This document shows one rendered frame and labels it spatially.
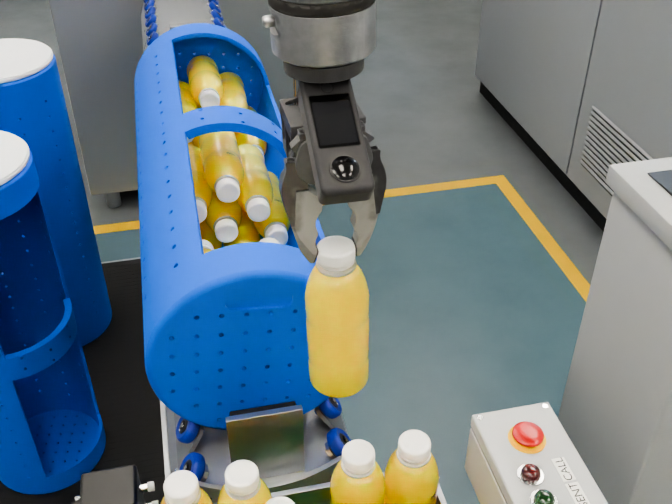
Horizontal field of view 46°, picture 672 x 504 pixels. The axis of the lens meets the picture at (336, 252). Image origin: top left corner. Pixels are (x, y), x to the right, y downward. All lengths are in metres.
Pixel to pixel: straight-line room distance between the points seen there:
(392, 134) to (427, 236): 0.87
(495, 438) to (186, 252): 0.45
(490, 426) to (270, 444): 0.30
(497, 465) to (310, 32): 0.53
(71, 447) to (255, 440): 1.24
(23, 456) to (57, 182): 0.71
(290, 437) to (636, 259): 0.74
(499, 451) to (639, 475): 0.74
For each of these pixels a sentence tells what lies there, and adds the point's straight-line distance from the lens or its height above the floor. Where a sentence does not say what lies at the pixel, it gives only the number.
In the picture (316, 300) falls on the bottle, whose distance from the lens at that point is 0.79.
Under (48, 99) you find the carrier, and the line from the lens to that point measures 2.15.
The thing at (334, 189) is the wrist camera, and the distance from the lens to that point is 0.64.
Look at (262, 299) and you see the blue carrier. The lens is 0.99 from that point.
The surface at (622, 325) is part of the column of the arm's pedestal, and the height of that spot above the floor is 0.83.
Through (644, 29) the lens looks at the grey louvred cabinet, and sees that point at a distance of 2.96.
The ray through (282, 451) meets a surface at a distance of 1.09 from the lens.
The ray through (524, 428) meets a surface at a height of 1.11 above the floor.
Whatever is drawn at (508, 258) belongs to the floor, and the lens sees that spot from 3.10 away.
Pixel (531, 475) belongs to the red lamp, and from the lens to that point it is 0.92.
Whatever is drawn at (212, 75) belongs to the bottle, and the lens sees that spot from 1.63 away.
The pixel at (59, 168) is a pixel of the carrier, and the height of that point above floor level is 0.76.
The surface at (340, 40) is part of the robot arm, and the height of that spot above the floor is 1.58.
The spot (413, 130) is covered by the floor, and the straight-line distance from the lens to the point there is 3.95.
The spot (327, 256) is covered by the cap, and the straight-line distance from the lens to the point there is 0.77.
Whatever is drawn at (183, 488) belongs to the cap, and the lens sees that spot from 0.93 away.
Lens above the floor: 1.82
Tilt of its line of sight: 36 degrees down
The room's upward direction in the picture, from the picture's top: straight up
